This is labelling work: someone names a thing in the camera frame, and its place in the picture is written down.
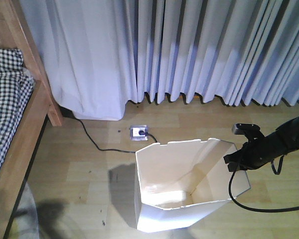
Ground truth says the wooden bed frame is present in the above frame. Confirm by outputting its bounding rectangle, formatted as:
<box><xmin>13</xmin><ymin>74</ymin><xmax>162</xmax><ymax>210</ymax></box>
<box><xmin>0</xmin><ymin>0</ymin><xmax>63</xmax><ymax>239</ymax></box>

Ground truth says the white plastic trash bin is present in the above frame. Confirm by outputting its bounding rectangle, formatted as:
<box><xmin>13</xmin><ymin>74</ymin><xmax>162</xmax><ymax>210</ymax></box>
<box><xmin>135</xmin><ymin>138</ymin><xmax>251</xmax><ymax>233</ymax></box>

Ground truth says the black power cord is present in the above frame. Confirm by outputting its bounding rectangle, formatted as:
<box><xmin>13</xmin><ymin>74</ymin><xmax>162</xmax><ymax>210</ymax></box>
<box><xmin>74</xmin><ymin>118</ymin><xmax>160</xmax><ymax>154</ymax></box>

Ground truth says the floor power outlet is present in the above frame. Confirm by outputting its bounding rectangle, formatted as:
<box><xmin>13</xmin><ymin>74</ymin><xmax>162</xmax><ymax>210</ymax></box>
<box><xmin>129</xmin><ymin>125</ymin><xmax>149</xmax><ymax>141</ymax></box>

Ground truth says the checkered bed sheet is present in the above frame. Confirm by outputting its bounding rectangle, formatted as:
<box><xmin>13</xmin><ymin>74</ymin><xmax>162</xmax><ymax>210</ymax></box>
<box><xmin>0</xmin><ymin>48</ymin><xmax>35</xmax><ymax>169</ymax></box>

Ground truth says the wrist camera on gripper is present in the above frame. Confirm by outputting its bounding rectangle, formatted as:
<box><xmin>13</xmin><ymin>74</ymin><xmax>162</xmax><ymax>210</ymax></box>
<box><xmin>232</xmin><ymin>123</ymin><xmax>262</xmax><ymax>141</ymax></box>

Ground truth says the light blue curtain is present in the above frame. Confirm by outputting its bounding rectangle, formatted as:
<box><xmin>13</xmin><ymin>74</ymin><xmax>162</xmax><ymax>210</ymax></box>
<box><xmin>20</xmin><ymin>0</ymin><xmax>299</xmax><ymax>120</ymax></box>

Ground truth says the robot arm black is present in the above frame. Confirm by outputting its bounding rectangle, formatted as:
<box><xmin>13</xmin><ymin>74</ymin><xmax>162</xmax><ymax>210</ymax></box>
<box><xmin>224</xmin><ymin>116</ymin><xmax>299</xmax><ymax>172</ymax></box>

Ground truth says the black cable on floor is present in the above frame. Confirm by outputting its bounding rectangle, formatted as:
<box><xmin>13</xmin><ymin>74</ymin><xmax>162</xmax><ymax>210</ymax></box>
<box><xmin>228</xmin><ymin>159</ymin><xmax>299</xmax><ymax>213</ymax></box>

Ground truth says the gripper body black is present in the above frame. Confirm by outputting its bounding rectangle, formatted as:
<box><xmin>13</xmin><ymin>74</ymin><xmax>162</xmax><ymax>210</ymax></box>
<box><xmin>223</xmin><ymin>142</ymin><xmax>258</xmax><ymax>172</ymax></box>

